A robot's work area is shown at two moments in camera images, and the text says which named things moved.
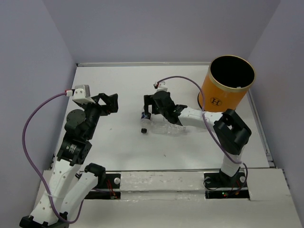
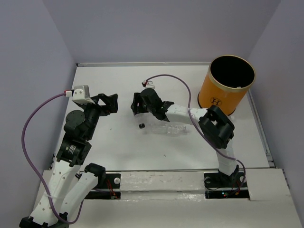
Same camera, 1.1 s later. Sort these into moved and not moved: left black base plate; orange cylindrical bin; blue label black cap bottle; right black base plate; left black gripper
Moved: blue label black cap bottle
Not moved: orange cylindrical bin; right black base plate; left black base plate; left black gripper
